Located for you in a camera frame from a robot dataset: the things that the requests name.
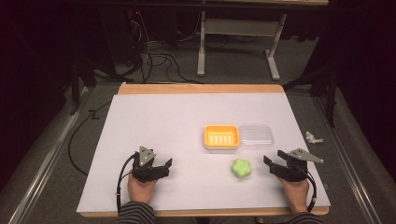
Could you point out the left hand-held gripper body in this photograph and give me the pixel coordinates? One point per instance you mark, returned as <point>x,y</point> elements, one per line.
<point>146,171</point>

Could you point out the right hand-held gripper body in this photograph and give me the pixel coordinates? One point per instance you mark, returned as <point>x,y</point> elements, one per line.
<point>294,172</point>

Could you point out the person's left hand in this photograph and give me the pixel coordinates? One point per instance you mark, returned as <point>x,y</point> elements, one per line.
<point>141,190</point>

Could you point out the person's right hand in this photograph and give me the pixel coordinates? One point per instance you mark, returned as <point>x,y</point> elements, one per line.
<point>295,193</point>

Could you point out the clear plastic lid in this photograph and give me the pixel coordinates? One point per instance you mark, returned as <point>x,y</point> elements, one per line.
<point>257,137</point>

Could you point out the green flower-shaped soap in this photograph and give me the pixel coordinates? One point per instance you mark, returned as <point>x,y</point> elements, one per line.
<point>241,168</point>

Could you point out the crumpled white paper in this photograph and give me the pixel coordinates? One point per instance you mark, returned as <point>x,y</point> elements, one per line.
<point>313,138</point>

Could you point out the white paper table mat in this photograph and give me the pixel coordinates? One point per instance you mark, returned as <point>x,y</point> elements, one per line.
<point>186,124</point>

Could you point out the yellow soap dish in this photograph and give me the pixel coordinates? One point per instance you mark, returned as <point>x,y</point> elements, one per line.
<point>221,137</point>

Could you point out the black stand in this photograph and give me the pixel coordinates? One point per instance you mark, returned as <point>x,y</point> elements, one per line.
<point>327,90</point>
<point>81,84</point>

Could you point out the wooden table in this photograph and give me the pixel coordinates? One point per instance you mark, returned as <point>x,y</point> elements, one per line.
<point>199,88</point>

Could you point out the aluminium floor rail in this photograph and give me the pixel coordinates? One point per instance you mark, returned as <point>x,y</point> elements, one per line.
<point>46,158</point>
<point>345,161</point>

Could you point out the white metal desk frame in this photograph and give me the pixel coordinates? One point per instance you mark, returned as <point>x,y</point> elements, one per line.
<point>239,26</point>

